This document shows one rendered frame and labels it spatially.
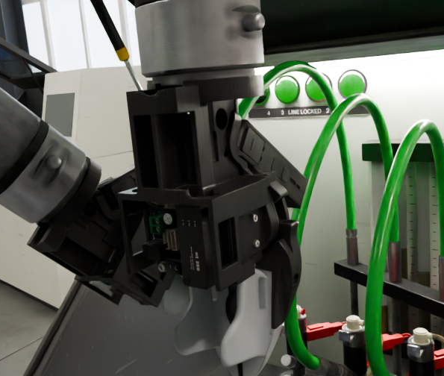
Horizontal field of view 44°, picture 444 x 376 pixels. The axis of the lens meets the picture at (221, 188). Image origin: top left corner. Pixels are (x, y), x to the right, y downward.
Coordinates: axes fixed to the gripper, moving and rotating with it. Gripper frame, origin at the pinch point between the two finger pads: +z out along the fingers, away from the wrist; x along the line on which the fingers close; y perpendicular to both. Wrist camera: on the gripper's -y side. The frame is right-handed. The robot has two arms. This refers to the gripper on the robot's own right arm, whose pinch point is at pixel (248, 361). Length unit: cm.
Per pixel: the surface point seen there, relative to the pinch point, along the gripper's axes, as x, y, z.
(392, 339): -0.4, -32.4, 13.5
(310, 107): -22, -57, -14
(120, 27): -407, -404, -84
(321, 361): -3.2, -18.2, 10.0
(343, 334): -4.1, -26.1, 10.8
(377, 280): 4.4, -14.6, -1.4
